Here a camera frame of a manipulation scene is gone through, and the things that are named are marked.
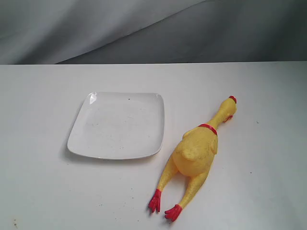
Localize yellow rubber chicken toy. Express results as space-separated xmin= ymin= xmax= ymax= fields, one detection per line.
xmin=148 ymin=96 xmax=237 ymax=221

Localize white square plate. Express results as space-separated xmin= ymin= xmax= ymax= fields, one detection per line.
xmin=67 ymin=92 xmax=165 ymax=160

